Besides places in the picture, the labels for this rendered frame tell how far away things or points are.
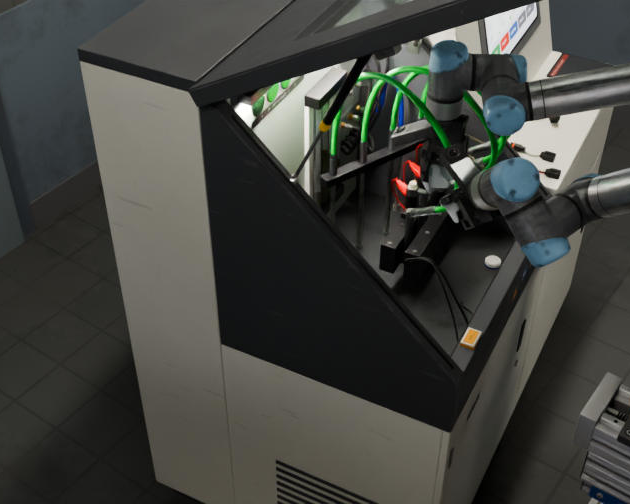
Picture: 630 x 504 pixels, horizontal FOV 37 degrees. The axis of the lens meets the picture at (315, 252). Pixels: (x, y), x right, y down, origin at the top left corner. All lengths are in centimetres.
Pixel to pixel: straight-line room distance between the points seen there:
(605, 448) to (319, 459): 76
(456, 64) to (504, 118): 17
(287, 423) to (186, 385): 29
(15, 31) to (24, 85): 21
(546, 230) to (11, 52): 240
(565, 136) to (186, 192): 113
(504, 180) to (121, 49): 80
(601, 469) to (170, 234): 102
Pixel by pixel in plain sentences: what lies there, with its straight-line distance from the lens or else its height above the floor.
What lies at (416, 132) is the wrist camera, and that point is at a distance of 203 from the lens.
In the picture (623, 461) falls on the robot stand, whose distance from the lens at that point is 194.
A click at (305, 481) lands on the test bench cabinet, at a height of 40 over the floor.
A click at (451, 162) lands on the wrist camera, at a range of 181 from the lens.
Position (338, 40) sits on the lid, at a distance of 158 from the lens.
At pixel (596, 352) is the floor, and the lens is 344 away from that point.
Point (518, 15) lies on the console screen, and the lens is 273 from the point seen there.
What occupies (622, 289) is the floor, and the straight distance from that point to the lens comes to 371.
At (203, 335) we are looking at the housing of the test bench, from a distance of 226.
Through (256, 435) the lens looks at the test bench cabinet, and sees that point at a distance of 243.
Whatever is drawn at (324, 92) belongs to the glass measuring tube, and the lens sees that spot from 216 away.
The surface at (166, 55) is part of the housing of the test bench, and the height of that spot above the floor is 150.
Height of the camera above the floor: 240
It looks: 41 degrees down
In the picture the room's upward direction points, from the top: straight up
